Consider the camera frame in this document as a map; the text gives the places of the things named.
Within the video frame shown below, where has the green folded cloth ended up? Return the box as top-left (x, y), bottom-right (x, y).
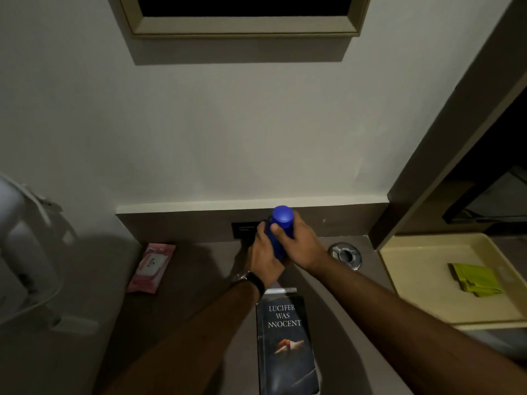
top-left (447, 263), bottom-right (505, 298)

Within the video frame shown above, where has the dark paperback book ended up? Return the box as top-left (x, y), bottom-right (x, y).
top-left (256, 288), bottom-right (320, 395)

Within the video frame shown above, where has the white hair dryer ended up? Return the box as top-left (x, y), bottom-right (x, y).
top-left (0, 172), bottom-right (99, 335)

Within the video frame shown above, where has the black wristwatch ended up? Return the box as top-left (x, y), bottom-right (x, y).
top-left (231, 270), bottom-right (266, 301)

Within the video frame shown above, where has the pink wet wipes packet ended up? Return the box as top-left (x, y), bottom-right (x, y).
top-left (126, 243), bottom-right (177, 295)

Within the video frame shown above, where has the blue bottle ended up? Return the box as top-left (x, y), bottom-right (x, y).
top-left (264, 205), bottom-right (295, 260)

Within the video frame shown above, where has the chrome cable grommet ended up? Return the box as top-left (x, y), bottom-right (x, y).
top-left (328, 242), bottom-right (362, 271)

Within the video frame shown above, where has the black wall socket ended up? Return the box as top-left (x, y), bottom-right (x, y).
top-left (231, 221), bottom-right (268, 240)

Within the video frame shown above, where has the cream plastic tray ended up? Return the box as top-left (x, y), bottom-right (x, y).
top-left (378, 232), bottom-right (527, 330)

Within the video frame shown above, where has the person's left hand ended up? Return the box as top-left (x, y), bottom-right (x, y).
top-left (247, 221), bottom-right (286, 289)

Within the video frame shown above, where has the person's left forearm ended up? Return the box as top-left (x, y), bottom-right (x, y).
top-left (96, 280), bottom-right (260, 395)

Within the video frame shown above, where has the person's right hand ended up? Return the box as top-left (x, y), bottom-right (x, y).
top-left (270, 211), bottom-right (330, 277)

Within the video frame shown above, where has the brown wooden cabinet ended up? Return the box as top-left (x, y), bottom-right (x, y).
top-left (368, 0), bottom-right (527, 251)

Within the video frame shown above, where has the framed mirror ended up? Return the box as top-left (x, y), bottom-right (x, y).
top-left (117, 0), bottom-right (372, 38)

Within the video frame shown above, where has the person's right forearm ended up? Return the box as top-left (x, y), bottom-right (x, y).
top-left (311, 259), bottom-right (527, 395)

